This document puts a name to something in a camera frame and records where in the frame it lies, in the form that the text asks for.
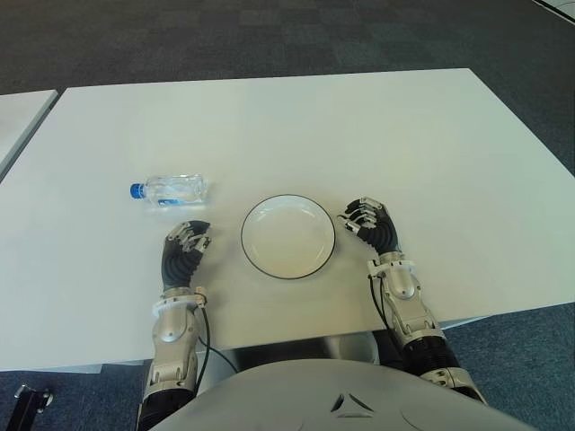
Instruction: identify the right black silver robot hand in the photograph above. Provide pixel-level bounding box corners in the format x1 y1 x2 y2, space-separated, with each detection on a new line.
336 196 403 256

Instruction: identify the clear water bottle blue cap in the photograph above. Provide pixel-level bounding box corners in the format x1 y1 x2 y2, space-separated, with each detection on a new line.
129 173 211 211

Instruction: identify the black metal stand foot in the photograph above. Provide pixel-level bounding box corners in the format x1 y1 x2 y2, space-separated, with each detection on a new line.
8 383 58 431

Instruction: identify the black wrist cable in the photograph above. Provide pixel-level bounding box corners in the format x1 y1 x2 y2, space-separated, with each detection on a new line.
368 272 405 360
196 301 240 374

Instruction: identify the white plate black rim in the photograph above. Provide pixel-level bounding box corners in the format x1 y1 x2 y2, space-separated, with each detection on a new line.
240 193 337 283

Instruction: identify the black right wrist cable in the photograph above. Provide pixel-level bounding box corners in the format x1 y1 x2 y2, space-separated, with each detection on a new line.
368 272 405 360

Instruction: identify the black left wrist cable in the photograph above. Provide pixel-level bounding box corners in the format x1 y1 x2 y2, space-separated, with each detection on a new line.
196 301 240 374

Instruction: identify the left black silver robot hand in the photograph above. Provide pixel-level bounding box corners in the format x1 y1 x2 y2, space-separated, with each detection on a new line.
161 220 214 291

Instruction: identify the grey robot torso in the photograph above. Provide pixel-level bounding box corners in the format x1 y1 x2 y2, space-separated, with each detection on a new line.
152 334 540 431

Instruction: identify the neighbouring white table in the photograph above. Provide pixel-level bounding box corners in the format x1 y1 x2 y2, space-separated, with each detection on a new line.
0 89 59 180

